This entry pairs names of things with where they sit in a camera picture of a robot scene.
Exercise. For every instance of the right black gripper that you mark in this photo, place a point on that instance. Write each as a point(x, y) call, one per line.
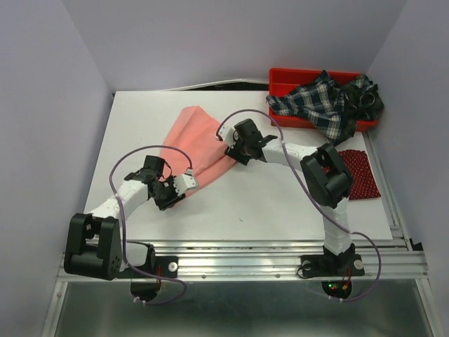
point(235, 153)

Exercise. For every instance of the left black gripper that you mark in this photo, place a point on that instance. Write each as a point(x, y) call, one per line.
point(174, 199)

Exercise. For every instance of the pink pleated skirt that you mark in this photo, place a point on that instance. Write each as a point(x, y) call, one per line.
point(193, 132)

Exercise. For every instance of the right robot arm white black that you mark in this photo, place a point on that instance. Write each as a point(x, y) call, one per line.
point(327, 180)

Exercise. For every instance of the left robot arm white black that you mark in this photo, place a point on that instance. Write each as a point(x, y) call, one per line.
point(93, 247)

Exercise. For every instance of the red plastic bin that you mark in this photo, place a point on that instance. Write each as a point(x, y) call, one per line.
point(283, 81)

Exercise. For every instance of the plaid navy skirt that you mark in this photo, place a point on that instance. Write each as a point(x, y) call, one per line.
point(333, 109)

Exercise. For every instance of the red polka dot skirt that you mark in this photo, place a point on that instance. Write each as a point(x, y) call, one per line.
point(364, 186)

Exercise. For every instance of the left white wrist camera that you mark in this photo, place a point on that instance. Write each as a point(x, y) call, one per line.
point(185, 183)

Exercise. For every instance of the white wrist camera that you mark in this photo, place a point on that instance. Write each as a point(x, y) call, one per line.
point(227, 135)
point(185, 183)

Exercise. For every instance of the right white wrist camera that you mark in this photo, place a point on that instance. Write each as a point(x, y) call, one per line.
point(227, 135)

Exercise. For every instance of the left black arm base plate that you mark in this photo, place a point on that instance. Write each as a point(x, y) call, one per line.
point(158, 269)

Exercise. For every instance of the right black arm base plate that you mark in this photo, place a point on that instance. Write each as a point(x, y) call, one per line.
point(337, 277)

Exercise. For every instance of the aluminium frame rail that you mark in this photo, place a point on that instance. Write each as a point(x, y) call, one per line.
point(239, 245)

